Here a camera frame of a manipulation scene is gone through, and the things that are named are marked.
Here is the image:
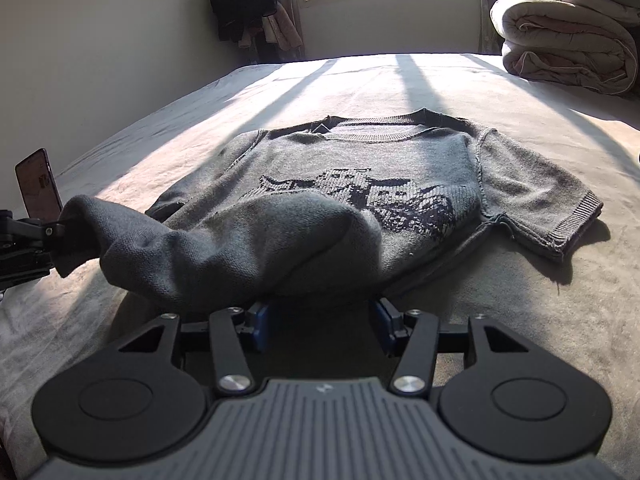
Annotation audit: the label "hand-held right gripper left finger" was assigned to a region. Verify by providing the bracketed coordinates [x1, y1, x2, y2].
[102, 302, 271, 397]

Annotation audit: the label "smartphone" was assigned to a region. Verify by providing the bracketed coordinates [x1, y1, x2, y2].
[15, 148, 64, 223]

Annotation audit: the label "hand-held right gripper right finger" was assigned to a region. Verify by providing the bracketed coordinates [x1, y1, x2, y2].
[372, 297, 532, 397]

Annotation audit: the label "folded beige quilt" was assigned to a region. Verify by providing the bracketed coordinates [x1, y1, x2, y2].
[490, 0, 640, 96]

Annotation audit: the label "grey patterned knit sweater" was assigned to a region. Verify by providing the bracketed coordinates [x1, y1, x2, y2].
[54, 107, 604, 313]

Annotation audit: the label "pink hanging clothes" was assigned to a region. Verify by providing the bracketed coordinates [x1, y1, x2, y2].
[237, 7, 305, 53]

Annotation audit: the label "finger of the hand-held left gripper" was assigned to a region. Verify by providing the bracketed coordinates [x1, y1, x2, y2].
[0, 255, 53, 291]
[12, 217, 67, 256]

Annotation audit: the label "bed with grey sheet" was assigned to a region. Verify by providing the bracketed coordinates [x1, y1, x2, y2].
[0, 51, 640, 480]

